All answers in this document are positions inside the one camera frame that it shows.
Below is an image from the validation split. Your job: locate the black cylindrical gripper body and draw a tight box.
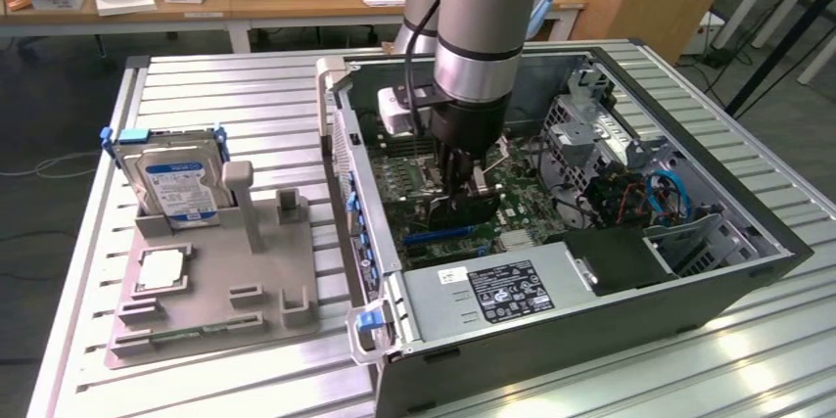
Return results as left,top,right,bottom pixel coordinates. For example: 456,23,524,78
428,93,512,163

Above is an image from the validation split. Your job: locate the small black graphics card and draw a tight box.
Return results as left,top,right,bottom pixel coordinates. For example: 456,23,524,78
426,191,505,234

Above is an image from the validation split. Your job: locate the CPU socket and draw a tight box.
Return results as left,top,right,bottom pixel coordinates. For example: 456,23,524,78
410,153,446,192

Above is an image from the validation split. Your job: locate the metal socket cover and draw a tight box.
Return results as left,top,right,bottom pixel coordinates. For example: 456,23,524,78
492,136,521,169

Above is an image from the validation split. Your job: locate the green motherboard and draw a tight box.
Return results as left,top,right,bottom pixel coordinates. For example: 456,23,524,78
368,133,569,267

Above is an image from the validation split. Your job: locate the silver chipset heatsink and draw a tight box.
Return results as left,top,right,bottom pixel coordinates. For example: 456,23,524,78
498,230,541,251

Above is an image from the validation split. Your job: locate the grey metal disk cage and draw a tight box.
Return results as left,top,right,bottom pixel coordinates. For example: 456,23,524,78
538,58,658,204

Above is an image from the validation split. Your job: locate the grey power supply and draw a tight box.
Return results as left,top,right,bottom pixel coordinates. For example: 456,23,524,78
397,241,600,344

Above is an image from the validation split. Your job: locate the grey metal disk bay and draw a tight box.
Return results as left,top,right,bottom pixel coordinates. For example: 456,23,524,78
642,206,765,278

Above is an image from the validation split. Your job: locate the black open PC case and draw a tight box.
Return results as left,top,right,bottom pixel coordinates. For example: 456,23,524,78
314,43,814,418

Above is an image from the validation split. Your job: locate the grey parts rack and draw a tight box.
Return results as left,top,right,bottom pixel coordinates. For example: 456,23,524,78
102,161,321,371

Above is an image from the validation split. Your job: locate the hard disk with blue caddy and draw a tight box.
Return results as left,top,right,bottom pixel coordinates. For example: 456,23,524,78
97,123,230,231

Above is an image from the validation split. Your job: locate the silver CPU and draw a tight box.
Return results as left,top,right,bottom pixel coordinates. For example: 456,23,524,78
136,250,188,292

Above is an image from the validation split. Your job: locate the green RAM stick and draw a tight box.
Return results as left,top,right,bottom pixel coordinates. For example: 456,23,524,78
146,322,260,344

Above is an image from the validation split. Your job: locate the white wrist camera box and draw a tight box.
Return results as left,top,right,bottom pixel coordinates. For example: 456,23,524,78
376,87,436,138

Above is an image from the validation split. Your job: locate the black wire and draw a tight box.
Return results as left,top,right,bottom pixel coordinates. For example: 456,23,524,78
534,136,593,231

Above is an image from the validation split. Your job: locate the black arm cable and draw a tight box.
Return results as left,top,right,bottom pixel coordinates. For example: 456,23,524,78
401,0,449,138

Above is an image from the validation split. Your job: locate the blue wire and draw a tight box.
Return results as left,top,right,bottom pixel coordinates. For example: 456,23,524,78
642,167,693,223

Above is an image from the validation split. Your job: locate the black slanted post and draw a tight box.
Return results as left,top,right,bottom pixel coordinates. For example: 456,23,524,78
724,0,836,118

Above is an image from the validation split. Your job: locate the white floor cable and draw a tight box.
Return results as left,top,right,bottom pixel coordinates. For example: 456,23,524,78
0,151,105,179

